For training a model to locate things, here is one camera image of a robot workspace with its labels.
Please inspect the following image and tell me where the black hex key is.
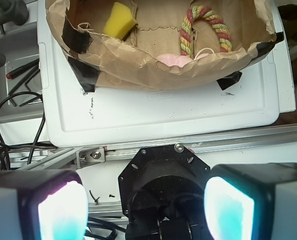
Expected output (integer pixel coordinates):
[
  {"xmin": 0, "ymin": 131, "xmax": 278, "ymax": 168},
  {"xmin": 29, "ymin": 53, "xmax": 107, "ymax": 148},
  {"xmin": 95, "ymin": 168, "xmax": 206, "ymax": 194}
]
[{"xmin": 8, "ymin": 65, "xmax": 40, "ymax": 96}]

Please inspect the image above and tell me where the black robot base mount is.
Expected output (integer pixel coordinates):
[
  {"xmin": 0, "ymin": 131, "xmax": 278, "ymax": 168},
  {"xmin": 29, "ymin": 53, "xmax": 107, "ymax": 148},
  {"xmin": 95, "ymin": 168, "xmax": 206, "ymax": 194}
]
[{"xmin": 118, "ymin": 143, "xmax": 212, "ymax": 240}]

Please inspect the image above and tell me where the brown paper bag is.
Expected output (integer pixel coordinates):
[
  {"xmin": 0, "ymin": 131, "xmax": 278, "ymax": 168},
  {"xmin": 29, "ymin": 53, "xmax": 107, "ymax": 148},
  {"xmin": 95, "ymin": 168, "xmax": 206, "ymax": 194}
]
[{"xmin": 45, "ymin": 0, "xmax": 284, "ymax": 90}]

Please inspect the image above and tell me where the pink plush toy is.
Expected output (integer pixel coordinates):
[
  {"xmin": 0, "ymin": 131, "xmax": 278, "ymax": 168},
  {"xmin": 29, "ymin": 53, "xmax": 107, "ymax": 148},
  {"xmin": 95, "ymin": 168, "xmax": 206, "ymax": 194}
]
[{"xmin": 156, "ymin": 53, "xmax": 210, "ymax": 68}]

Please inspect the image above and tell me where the black cable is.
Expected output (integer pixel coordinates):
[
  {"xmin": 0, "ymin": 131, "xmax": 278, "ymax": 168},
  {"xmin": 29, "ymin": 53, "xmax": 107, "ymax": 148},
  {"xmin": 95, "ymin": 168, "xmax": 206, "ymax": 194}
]
[{"xmin": 0, "ymin": 91, "xmax": 47, "ymax": 173}]

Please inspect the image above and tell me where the multicolored twisted rope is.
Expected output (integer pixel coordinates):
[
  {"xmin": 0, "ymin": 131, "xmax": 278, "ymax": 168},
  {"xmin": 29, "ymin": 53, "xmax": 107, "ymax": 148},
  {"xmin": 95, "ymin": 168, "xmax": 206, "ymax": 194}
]
[{"xmin": 179, "ymin": 5, "xmax": 233, "ymax": 58}]

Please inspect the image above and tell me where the red handled screwdriver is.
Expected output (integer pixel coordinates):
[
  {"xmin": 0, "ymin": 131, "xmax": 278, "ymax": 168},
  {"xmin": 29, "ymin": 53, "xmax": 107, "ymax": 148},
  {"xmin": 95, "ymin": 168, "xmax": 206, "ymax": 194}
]
[{"xmin": 5, "ymin": 59, "xmax": 39, "ymax": 80}]

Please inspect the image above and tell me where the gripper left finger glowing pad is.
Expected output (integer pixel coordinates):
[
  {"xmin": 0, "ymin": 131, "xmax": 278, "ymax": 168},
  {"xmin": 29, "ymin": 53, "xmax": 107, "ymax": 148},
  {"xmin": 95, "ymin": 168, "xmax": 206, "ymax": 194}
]
[{"xmin": 0, "ymin": 169, "xmax": 89, "ymax": 240}]

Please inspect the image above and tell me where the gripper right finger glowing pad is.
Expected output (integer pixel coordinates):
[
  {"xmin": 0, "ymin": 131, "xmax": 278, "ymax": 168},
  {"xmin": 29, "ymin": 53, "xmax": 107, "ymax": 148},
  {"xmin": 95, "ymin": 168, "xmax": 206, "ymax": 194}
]
[{"xmin": 204, "ymin": 162, "xmax": 297, "ymax": 240}]

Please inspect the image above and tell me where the aluminium rail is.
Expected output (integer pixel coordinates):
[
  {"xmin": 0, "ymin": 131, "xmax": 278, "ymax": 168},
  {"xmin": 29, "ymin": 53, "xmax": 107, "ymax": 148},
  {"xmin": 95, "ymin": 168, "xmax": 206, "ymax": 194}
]
[{"xmin": 10, "ymin": 123, "xmax": 297, "ymax": 170}]

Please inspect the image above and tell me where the grey clamp handle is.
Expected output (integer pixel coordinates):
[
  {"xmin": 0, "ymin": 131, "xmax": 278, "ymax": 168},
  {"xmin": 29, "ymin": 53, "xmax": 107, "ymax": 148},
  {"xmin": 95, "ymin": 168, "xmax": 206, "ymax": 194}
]
[{"xmin": 0, "ymin": 0, "xmax": 30, "ymax": 68}]

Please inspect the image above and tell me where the yellow sponge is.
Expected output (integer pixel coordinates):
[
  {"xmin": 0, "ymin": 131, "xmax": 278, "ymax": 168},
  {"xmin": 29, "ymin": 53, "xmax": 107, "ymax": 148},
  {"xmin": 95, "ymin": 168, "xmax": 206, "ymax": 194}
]
[{"xmin": 103, "ymin": 2, "xmax": 138, "ymax": 41}]

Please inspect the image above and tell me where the white plastic lid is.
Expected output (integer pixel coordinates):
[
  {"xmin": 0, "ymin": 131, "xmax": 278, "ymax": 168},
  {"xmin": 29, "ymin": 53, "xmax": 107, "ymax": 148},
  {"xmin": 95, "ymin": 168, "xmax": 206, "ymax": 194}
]
[{"xmin": 37, "ymin": 0, "xmax": 296, "ymax": 148}]

